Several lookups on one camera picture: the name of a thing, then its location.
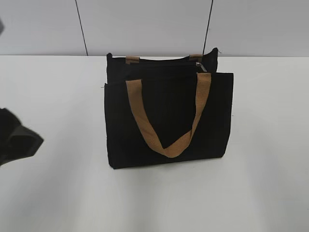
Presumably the silver zipper pull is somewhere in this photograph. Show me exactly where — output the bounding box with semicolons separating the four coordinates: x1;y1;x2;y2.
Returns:
196;62;207;73

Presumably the black tote bag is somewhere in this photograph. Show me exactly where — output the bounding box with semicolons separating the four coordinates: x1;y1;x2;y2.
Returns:
104;48;234;169

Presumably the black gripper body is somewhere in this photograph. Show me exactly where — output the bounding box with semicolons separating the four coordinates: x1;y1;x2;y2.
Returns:
0;108;44;165

